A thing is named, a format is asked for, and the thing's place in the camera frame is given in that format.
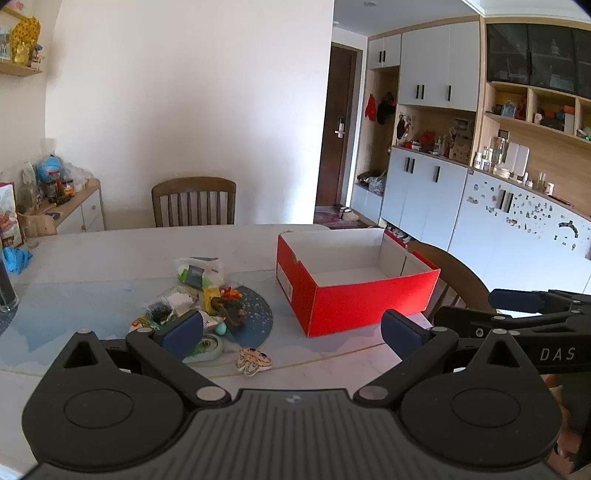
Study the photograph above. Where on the green white snack bag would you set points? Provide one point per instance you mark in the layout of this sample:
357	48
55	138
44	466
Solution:
143	324

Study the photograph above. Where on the white base cabinet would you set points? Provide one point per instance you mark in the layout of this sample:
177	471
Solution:
420	203

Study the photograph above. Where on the open wooden shelving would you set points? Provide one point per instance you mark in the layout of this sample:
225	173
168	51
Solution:
549	143

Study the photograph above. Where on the white cabinet with stickers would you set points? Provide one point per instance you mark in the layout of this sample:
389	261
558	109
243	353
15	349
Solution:
517	244

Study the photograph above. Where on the dark glass tumbler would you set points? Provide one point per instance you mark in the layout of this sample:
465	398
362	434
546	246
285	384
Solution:
7	290

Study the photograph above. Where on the orange striped small toy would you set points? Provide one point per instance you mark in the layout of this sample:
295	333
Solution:
253	361

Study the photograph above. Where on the black bag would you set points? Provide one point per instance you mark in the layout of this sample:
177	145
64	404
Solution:
385	108

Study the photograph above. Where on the clear green snack bag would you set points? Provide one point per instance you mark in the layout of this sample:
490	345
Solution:
198	272

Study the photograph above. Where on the tall white cabinet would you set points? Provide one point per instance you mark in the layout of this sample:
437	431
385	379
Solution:
438	60

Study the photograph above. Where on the grey plastic bag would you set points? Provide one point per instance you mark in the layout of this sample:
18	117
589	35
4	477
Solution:
377	183

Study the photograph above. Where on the wooden tissue box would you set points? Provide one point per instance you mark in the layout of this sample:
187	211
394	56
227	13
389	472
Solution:
39	226

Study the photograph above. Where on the clear plastic bags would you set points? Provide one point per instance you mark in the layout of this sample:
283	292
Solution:
76	177

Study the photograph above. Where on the wooden toy house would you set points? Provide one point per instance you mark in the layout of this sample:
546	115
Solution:
459	150

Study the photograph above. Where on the red white snack box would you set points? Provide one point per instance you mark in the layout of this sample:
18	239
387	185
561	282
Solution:
9	217

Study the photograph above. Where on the wooden sideboard with white drawers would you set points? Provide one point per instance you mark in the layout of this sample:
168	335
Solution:
87	207

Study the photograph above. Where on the small white wall cabinet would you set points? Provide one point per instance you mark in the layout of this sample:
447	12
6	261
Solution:
384	50

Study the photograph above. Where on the white bench cabinet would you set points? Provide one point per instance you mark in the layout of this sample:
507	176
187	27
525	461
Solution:
364	205

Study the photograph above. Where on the shoes under cabinet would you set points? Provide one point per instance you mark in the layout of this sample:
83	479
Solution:
397	233

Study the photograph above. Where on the blue cloth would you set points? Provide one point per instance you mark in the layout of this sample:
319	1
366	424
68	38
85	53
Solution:
17	259

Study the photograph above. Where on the clear bag of dark beads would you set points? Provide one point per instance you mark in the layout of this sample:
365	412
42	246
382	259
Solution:
159	311

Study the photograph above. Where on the clear bag of white beads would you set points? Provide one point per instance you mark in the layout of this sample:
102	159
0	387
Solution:
180	297

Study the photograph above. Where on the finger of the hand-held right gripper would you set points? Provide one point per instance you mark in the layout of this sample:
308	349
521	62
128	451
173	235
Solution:
515	300
466	321

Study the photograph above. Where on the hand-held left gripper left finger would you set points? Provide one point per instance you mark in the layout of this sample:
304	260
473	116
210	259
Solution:
182	334

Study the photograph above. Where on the wooden wall shelf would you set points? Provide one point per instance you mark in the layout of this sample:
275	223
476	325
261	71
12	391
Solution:
18	70

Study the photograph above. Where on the patterned rug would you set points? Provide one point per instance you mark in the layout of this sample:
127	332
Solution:
330	219

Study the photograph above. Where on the teal egg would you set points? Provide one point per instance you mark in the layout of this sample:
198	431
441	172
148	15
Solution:
220	328

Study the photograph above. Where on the dark brown woven ornament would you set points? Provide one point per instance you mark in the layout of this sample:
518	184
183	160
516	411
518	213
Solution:
228	311

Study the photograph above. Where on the blue globe toy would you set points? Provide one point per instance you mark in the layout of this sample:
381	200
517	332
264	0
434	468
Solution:
48	168

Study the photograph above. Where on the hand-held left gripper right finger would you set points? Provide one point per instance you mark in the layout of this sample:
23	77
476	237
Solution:
401	334

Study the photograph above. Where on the red cardboard box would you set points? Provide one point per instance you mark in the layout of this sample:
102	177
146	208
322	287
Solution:
360	304

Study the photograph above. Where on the white canister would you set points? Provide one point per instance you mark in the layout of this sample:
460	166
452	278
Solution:
518	159

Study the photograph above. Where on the dark glass cabinet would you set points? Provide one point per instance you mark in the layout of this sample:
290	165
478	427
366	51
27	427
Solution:
535	50

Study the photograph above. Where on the brown wooden chair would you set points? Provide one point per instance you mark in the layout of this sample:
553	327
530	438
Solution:
455	277
194	189

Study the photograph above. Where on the brown door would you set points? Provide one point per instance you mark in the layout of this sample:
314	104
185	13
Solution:
334	92

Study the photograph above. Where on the yellow packet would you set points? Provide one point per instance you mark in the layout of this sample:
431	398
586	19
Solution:
211	295

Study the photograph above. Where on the golden ornament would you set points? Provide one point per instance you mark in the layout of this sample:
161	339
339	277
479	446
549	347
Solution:
25	39

